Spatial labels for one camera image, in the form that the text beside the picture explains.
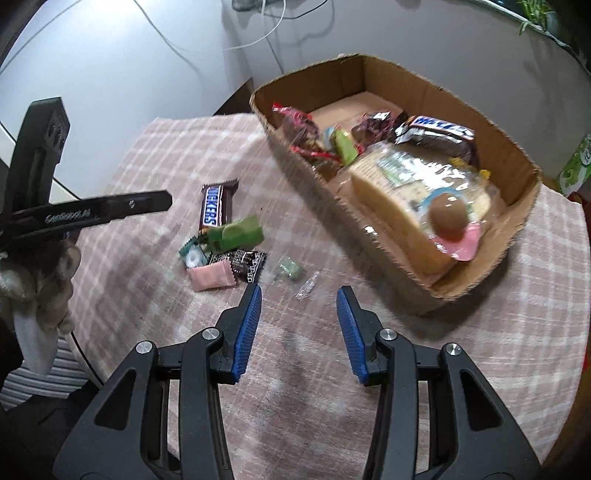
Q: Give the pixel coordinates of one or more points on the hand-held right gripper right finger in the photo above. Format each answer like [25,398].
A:
[351,337]

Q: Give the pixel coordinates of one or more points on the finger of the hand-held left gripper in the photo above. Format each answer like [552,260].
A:
[92,210]
[37,157]

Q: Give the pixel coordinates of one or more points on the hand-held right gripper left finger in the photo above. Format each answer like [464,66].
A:
[247,332]

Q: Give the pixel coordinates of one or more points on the pink candy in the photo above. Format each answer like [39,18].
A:
[212,276]

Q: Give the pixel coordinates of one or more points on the clear candy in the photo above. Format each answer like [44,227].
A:
[307,285]

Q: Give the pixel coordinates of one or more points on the black patterned candy packet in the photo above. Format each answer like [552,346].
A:
[244,264]

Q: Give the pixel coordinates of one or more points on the small green candy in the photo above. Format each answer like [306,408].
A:
[290,269]

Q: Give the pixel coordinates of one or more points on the green white candy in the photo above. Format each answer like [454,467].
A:
[193,254]

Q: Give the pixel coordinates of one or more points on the green snack packet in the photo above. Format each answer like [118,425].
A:
[240,230]

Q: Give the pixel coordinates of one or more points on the brown chocolate bar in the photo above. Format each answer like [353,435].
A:
[214,207]
[438,134]

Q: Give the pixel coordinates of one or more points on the clear bread packet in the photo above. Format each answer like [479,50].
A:
[392,198]

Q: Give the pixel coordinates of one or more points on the brown egg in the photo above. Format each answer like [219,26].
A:
[448,221]

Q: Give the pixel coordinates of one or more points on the light green packet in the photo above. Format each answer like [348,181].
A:
[345,146]

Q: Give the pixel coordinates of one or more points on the red clear snack packet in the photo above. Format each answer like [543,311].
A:
[298,131]

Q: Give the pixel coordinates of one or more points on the dark brown candy wrapper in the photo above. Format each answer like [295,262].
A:
[376,127]

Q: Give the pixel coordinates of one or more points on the shallow cardboard box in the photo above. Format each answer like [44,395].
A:
[498,152]

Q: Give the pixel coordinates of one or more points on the person's left hand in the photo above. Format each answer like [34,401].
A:
[46,286]

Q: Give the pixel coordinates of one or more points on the striped cloth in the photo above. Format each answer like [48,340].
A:
[41,385]

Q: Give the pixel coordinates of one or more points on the green gift bag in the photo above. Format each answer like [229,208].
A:
[577,166]

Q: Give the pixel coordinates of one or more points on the potted spider plant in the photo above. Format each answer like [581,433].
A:
[535,11]

